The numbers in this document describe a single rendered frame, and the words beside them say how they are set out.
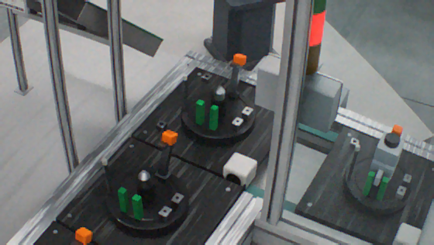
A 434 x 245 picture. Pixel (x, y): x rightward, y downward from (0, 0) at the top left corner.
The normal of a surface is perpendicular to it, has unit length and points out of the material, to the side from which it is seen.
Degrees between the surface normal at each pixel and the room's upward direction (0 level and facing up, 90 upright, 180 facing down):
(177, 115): 0
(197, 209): 0
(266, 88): 90
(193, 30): 0
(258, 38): 90
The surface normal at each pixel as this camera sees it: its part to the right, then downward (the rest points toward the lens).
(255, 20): 0.43, 0.62
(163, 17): 0.03, -0.73
